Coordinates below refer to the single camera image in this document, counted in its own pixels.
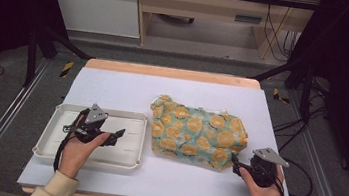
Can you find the yellow tool right of table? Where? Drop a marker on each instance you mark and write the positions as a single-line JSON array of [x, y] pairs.
[[279, 96]]

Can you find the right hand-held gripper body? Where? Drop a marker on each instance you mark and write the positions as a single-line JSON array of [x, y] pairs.
[[264, 171]]

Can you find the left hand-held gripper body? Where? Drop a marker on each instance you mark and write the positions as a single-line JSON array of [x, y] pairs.
[[95, 115]]

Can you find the white cabinet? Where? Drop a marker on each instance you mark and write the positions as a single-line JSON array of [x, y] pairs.
[[96, 8]]

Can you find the white table mat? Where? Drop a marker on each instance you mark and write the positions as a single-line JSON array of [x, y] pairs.
[[165, 184]]

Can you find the yellow tool left of table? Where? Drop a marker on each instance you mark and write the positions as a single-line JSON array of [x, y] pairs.
[[67, 68]]

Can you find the wooden table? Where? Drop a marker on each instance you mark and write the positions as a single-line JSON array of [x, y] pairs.
[[172, 73]]

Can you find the yellow tool of table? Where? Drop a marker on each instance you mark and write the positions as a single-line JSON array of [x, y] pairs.
[[67, 68], [279, 96]]

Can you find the person's left hand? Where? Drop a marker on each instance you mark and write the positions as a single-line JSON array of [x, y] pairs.
[[76, 156]]

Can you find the black metal stand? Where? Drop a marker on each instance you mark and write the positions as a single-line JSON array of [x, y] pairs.
[[306, 94], [31, 57]]

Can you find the white plastic tray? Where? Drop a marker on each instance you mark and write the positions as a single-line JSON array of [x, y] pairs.
[[126, 146]]

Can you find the wooden desk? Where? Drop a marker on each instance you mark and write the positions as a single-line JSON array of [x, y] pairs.
[[207, 6]]

